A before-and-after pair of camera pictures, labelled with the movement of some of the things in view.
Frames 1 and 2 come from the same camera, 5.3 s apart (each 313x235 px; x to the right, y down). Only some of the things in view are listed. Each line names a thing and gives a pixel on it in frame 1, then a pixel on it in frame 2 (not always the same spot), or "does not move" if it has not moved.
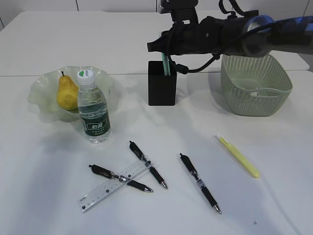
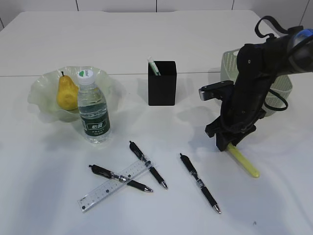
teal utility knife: (166, 62) -> (153, 66)
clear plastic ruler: (111, 186) does not move
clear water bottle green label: (93, 108) does not move
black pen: (193, 170) does not move
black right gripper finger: (162, 44) -> (242, 135)
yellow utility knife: (238, 156) does not move
